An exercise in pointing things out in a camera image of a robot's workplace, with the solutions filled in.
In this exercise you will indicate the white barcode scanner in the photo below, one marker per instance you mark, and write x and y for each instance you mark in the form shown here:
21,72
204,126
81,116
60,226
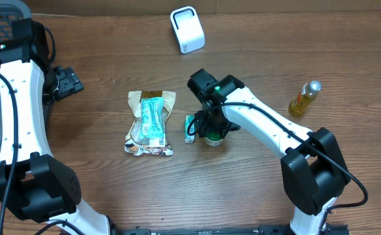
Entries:
187,29

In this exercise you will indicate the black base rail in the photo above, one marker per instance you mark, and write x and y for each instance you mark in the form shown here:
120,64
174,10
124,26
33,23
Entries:
210,231

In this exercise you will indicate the small teal white packet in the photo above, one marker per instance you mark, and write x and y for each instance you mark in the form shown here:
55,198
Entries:
189,128

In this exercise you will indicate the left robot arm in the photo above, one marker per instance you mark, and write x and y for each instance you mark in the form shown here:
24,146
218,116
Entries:
33,184

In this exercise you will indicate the yellow drink bottle silver cap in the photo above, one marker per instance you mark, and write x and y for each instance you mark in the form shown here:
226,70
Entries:
304,98

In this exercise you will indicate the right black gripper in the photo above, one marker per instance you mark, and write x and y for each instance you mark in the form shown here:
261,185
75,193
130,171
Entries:
207,126

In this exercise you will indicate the brown snack packet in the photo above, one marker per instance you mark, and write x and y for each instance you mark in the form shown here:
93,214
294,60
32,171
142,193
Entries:
134,143

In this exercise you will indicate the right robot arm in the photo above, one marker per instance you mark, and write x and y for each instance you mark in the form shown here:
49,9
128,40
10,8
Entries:
312,165

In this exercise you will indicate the light green wipes packet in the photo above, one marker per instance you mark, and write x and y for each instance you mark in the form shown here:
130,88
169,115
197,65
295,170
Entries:
152,121

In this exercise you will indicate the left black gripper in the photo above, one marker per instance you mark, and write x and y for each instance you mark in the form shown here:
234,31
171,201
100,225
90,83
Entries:
70,83

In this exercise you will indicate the green lid white jar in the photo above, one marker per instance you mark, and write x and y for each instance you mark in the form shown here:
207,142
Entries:
213,139

